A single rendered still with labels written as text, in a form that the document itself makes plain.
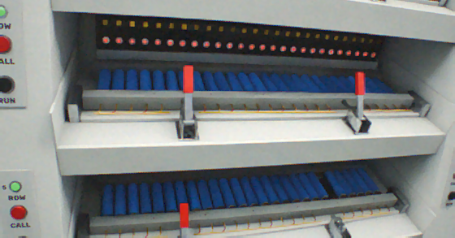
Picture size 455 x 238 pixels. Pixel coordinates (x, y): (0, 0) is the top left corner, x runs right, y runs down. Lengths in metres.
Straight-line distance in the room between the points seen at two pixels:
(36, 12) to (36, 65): 0.06
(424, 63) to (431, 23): 0.12
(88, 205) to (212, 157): 0.25
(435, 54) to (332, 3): 0.27
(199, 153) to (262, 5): 0.20
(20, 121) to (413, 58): 0.66
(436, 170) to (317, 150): 0.26
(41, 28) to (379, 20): 0.44
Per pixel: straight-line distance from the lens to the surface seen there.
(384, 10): 0.52
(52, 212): 0.46
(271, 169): 0.65
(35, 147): 0.42
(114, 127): 0.44
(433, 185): 0.69
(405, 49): 0.73
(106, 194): 0.58
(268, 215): 0.58
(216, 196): 0.58
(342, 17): 0.48
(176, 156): 0.42
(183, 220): 0.49
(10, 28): 0.40
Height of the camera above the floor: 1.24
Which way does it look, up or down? 13 degrees down
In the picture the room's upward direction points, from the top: 4 degrees clockwise
